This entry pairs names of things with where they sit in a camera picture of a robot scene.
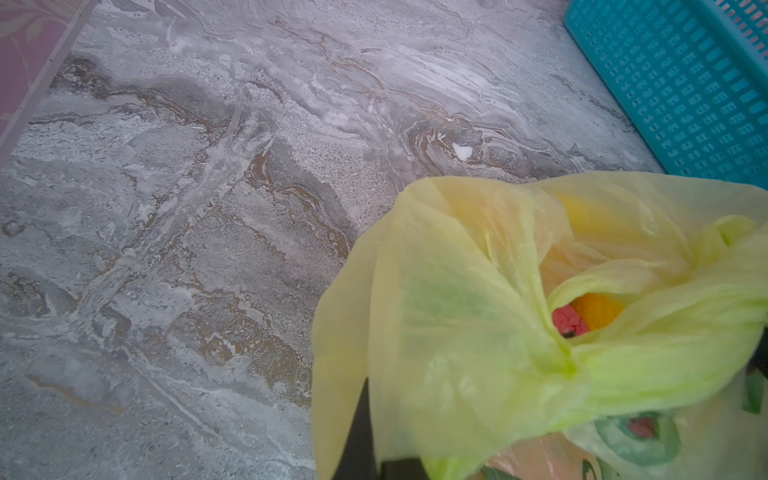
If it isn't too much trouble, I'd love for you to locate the teal plastic basket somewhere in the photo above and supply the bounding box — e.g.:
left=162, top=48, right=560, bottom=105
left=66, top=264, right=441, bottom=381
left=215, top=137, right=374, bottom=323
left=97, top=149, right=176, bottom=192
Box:
left=565, top=0, right=767, bottom=188

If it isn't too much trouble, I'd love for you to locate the yellow plastic bag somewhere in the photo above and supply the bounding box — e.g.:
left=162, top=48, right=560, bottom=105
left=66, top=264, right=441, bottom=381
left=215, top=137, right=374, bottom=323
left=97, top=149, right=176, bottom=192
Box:
left=311, top=172, right=767, bottom=479

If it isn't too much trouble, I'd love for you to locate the orange fruit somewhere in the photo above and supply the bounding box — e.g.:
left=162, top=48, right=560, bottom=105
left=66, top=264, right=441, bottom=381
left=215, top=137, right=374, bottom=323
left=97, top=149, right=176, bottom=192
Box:
left=570, top=293, right=624, bottom=332

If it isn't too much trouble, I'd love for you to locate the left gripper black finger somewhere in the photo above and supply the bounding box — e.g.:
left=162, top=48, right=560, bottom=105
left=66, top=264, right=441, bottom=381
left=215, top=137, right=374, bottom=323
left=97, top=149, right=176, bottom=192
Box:
left=332, top=380, right=428, bottom=480

